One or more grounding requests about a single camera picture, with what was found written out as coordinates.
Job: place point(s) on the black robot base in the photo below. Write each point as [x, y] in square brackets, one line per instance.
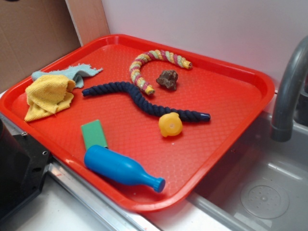
[24, 163]

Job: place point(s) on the yellow rubber duck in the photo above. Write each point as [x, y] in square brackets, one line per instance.
[170, 124]

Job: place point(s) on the sink drain cover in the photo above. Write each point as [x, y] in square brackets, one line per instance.
[264, 200]

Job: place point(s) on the green flat block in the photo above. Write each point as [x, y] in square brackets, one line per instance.
[93, 134]

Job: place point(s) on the brown rock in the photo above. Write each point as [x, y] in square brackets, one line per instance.
[168, 79]

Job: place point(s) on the light blue cloth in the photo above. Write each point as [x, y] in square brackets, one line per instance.
[75, 73]

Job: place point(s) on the yellow cloth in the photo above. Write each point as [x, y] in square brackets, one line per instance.
[48, 95]

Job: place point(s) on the red plastic tray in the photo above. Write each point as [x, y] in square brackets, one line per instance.
[233, 96]

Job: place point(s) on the grey sink basin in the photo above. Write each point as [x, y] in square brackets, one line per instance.
[255, 156]

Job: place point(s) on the brown cardboard panel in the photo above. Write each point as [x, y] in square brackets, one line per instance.
[35, 33]

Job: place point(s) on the grey faucet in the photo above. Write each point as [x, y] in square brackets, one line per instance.
[291, 103]

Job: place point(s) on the blue plastic bottle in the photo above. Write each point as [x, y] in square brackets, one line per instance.
[120, 168]

